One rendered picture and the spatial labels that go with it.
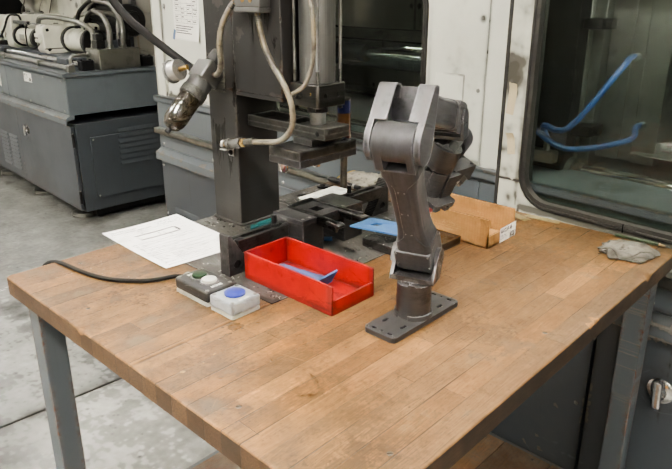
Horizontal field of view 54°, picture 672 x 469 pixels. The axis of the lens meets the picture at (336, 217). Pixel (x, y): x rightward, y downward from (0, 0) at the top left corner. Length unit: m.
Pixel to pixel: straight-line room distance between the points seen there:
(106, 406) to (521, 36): 1.92
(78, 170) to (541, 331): 3.69
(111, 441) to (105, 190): 2.43
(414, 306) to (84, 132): 3.54
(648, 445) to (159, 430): 1.56
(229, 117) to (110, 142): 2.97
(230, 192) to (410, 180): 0.76
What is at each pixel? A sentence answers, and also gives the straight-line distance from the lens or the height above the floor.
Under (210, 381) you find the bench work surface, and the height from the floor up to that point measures 0.90.
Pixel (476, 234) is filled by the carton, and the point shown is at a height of 0.93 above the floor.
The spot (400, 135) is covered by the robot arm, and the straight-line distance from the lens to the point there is 0.97.
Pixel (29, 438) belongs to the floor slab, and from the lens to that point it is 2.61.
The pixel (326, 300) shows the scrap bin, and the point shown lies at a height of 0.93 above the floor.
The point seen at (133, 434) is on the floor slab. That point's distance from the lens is 2.50.
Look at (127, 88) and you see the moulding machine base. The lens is 4.58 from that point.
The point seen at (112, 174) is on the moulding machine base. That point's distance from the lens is 4.61.
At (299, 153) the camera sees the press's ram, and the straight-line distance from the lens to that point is 1.39.
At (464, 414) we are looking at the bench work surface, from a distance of 0.98.
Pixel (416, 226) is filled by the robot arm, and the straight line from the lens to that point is 1.09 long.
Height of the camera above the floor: 1.47
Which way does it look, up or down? 19 degrees down
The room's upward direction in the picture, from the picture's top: straight up
